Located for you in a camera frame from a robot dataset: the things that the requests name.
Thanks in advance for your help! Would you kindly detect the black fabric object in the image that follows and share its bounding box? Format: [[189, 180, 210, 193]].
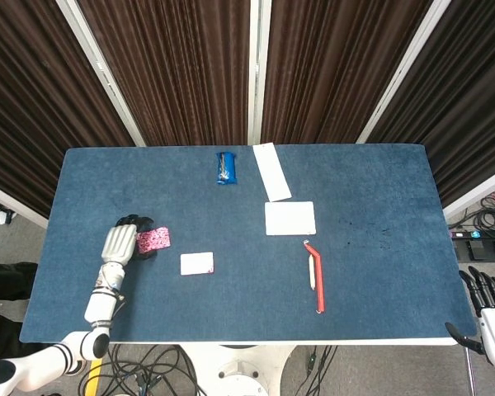
[[0, 257, 64, 361]]

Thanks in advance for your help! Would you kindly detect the white table frame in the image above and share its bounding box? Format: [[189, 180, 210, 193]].
[[106, 337, 460, 347]]

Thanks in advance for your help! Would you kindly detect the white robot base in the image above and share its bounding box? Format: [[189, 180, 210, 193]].
[[180, 343, 299, 396]]

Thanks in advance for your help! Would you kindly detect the white double partition frame post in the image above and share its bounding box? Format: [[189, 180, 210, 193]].
[[246, 0, 273, 146]]

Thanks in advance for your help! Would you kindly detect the small white card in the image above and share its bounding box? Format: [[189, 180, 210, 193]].
[[179, 251, 216, 276]]

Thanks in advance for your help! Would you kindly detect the brown pleated curtain panel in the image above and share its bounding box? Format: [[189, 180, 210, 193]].
[[369, 0, 495, 207], [260, 0, 435, 145], [77, 0, 252, 147], [0, 0, 138, 219]]

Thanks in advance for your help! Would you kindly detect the white partition frame bottom rail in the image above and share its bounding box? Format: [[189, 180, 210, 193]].
[[442, 162, 495, 220], [0, 178, 50, 230]]

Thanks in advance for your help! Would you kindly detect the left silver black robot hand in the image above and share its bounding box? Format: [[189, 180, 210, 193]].
[[101, 214, 158, 267]]

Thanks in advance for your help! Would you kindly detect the blue foil snack packet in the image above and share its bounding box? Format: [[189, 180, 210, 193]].
[[214, 151, 240, 186]]

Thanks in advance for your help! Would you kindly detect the pink patterned card stack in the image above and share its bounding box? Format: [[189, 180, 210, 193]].
[[136, 225, 172, 254]]

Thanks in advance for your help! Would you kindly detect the white paper strip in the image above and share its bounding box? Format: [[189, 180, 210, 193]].
[[252, 142, 294, 203]]

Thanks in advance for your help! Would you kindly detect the grey metal table leg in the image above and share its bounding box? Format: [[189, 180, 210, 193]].
[[464, 345, 477, 396]]

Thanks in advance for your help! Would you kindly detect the black floor cable tangle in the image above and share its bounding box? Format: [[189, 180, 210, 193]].
[[77, 343, 200, 396]]

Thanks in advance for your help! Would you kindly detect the black cable with green connector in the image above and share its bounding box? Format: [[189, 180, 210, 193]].
[[299, 345, 340, 396]]

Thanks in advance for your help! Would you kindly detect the black foot pedal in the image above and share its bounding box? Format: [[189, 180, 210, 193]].
[[468, 238, 495, 261], [453, 239, 471, 262]]

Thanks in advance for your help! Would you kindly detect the blue felt table mat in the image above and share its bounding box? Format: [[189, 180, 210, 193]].
[[19, 142, 479, 345]]

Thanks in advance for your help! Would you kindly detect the white rectangular plastic board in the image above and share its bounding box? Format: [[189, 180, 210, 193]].
[[264, 200, 317, 237]]

